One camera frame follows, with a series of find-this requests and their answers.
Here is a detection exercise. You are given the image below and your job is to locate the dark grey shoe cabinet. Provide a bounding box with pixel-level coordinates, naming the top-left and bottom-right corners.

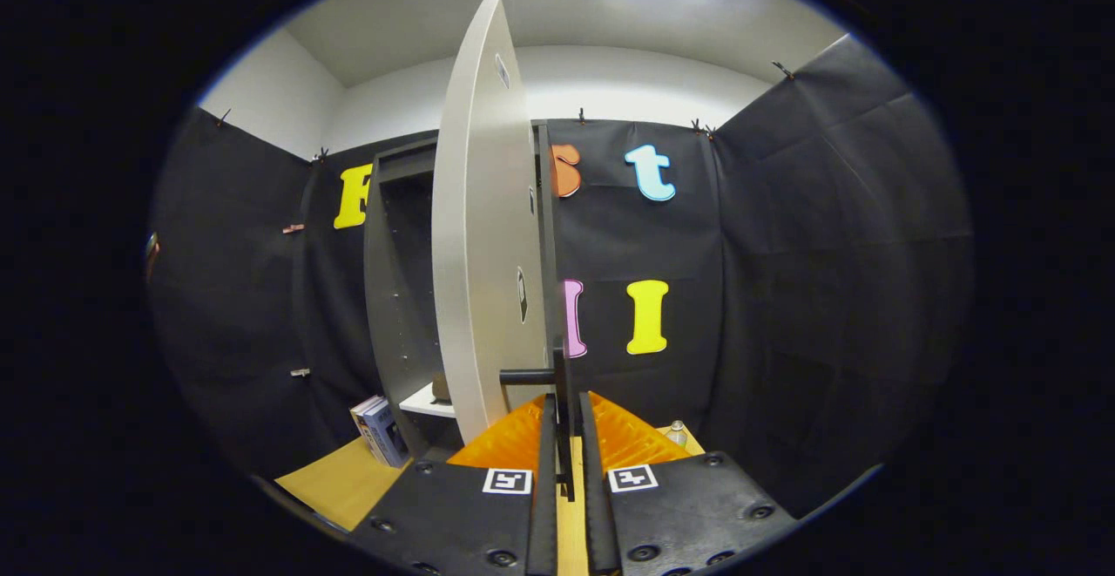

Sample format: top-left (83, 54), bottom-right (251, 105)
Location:
top-left (363, 120), bottom-right (558, 459)

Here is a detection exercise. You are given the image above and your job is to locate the black backdrop cloth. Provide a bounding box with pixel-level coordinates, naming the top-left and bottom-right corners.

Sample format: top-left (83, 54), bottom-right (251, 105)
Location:
top-left (148, 33), bottom-right (975, 520)

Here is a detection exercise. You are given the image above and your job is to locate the beige shoe cabinet door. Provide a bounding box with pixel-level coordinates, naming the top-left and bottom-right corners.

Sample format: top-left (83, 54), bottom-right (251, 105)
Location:
top-left (431, 0), bottom-right (580, 503)

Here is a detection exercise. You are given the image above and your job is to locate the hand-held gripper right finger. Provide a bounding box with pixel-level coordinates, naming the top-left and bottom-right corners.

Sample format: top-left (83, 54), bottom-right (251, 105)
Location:
top-left (575, 391), bottom-right (801, 576)

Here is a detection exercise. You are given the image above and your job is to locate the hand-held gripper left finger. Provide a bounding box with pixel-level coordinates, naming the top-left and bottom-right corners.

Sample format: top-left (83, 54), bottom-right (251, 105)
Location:
top-left (348, 391), bottom-right (558, 576)

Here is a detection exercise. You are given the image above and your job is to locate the blue cover book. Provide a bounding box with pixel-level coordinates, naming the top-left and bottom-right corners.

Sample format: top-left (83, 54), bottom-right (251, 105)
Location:
top-left (362, 398), bottom-right (409, 469)

